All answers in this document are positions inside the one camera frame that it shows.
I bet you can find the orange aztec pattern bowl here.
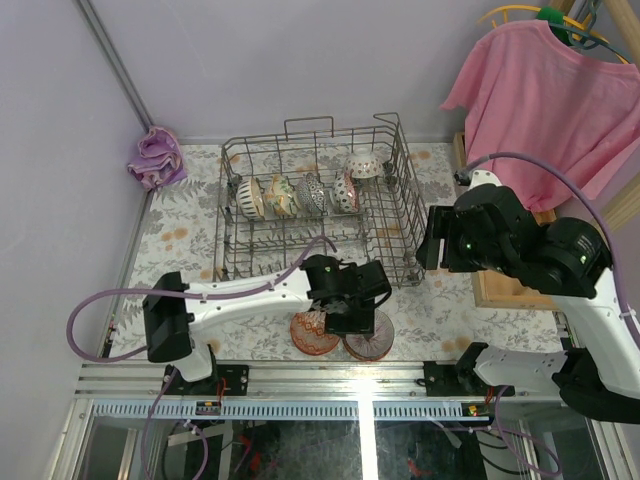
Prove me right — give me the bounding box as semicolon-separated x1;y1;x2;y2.
290;311;340;356

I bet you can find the purple striped bowl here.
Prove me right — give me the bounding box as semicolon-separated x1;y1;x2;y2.
343;310;395;361

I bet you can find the orange diamond white bowl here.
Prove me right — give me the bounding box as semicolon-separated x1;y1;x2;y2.
344;146;383;180

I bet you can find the brown diamond dotted bowl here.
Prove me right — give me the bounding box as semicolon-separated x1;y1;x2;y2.
331;172;360;214

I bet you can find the navy geometric pattern bowl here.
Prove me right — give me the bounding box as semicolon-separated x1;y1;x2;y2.
295;173;326;215

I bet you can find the orange leaf floral bowl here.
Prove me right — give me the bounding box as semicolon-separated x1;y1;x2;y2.
265;174;299;217

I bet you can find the blue stroke white bowl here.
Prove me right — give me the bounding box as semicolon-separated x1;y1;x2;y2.
236;176;265;220

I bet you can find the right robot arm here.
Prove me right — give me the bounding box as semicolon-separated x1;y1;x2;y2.
416;170;639;424

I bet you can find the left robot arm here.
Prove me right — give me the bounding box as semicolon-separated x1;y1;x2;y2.
142;254;392;395

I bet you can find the pink t-shirt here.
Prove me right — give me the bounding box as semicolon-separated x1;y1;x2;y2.
441;20;639;199

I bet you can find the yellow hanger hoop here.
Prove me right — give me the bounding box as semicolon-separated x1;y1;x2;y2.
477;1;631;65

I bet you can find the green hanger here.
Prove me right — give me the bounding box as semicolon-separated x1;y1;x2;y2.
536;6;582;47

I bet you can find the crumpled purple cloth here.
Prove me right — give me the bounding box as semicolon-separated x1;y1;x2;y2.
127;126;187;191

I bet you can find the wooden tray frame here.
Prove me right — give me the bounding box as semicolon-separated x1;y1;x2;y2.
452;132;556;311

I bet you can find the grey wire dish rack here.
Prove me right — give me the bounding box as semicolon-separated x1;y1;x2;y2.
213;112;426;287

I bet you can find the aluminium rail frame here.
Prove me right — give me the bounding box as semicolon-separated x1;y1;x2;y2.
74;357;616;421

